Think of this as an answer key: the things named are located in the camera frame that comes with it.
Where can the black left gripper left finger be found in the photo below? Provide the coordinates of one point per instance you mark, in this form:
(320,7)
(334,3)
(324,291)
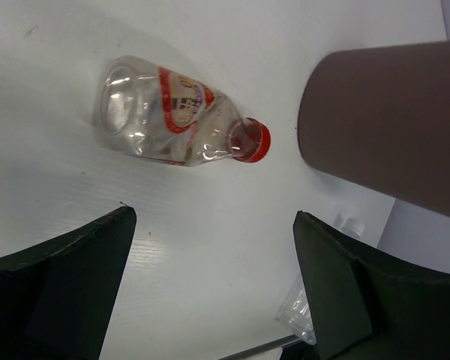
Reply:
(57,297)

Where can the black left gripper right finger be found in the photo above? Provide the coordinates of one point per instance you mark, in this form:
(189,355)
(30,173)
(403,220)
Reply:
(367,304)

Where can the blue label bottle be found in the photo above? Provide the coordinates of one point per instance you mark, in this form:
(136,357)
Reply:
(295,315)

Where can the clear bottle red cap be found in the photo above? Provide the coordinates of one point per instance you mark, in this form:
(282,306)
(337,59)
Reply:
(152,112)

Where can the brown bin black rim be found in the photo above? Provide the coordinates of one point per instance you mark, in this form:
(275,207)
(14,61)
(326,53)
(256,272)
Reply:
(380,118)

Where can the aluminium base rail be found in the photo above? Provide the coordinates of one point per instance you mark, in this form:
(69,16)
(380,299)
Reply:
(263,348)

